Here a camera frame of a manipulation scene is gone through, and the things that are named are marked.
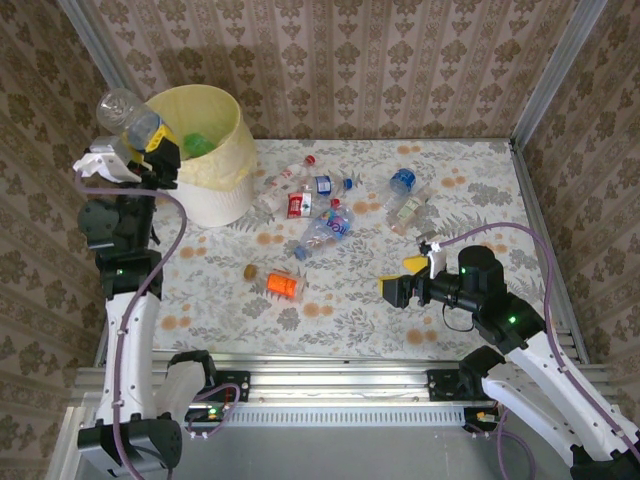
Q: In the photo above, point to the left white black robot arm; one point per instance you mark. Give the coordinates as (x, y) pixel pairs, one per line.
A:
(142, 350)

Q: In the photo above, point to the squat blue label bottle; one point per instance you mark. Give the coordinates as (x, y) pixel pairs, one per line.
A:
(402, 180)

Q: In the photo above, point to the black connector box green light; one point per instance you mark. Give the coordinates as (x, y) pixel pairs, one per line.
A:
(215, 415)

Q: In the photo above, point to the bottle green white label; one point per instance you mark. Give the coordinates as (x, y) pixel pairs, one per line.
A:
(410, 209)

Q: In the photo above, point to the grey metal base panel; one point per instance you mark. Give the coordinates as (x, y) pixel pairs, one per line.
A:
(325, 455)

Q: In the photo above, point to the clear bottle red cap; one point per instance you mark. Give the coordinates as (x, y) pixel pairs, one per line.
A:
(300, 171)

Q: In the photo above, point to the crushed bottle purple blue label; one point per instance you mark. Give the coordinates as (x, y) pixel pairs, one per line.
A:
(332, 225)

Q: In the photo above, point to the black connector box yellow plug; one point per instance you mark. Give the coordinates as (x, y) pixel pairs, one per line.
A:
(475, 417)

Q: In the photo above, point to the red label bottle red cap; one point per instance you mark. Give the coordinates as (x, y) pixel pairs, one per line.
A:
(300, 205)

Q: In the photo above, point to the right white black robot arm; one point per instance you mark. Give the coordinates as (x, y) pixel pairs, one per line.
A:
(550, 390)

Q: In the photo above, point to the aluminium corner post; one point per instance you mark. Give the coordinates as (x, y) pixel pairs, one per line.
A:
(97, 50)
(556, 75)

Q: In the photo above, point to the orange label bottle brown cap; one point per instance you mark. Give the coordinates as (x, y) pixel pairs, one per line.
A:
(282, 285)

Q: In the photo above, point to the aluminium front frame rail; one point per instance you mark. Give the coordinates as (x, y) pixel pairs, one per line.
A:
(340, 380)

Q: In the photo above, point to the floral patterned table cover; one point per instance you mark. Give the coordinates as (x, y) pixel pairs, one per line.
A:
(360, 330)

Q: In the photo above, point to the aluminium side rail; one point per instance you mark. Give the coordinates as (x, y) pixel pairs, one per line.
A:
(533, 200)

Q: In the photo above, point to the blue label bottle white cap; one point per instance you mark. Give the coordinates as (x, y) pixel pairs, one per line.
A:
(120, 110)

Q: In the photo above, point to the white plastic bin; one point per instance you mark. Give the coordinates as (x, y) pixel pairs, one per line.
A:
(215, 205)

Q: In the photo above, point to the large green bottle yellow cap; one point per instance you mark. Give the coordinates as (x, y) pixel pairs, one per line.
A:
(197, 145)

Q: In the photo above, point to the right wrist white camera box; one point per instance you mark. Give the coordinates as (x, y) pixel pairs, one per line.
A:
(435, 260)

